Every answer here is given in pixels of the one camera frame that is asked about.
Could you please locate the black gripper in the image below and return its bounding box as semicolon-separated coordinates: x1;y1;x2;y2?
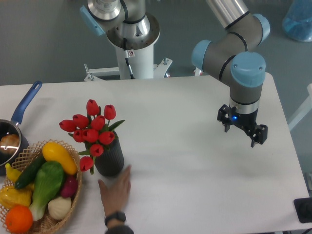
217;104;268;148

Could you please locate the dark grey ribbed vase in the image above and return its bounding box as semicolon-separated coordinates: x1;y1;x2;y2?
95;131;124;177

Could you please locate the red tulip bouquet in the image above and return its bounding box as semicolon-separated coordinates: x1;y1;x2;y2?
59;99;124;174

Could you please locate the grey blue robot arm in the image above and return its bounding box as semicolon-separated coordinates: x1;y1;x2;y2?
79;0;270;144

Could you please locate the person's bare hand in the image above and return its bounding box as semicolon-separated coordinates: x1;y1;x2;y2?
98;165;132;216

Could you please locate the black device at edge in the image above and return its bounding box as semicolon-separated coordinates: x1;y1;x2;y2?
293;197;312;223

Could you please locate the blue plastic bag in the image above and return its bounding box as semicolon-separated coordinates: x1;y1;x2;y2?
282;0;312;42

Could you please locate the black wrist watch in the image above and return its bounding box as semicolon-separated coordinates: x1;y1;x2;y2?
104;211;126;227

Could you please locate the purple red onion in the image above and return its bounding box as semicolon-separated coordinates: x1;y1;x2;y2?
60;175;78;198

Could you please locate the yellow squash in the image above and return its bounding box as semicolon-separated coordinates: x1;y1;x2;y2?
42;142;78;176

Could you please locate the green bok choy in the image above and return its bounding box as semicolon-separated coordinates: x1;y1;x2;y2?
29;161;65;221

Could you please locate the white garlic bulb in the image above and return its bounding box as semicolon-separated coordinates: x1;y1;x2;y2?
48;196;72;220

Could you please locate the green cucumber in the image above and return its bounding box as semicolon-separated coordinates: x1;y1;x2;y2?
14;155;46;189

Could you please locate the brown bread roll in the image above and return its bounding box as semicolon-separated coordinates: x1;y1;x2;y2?
0;134;20;156

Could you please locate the yellow banana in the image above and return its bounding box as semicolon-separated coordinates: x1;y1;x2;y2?
5;163;35;191

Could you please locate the orange fruit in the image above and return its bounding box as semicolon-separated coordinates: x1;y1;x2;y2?
5;205;33;234

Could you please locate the yellow bell pepper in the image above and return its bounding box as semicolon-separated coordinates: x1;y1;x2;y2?
0;186;32;210

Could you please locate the white metal frame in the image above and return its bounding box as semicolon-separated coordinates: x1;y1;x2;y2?
288;83;312;131

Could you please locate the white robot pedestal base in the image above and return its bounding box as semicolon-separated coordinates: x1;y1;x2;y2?
84;12;173;82

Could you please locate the blue handled saucepan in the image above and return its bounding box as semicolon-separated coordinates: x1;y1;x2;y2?
0;81;42;176

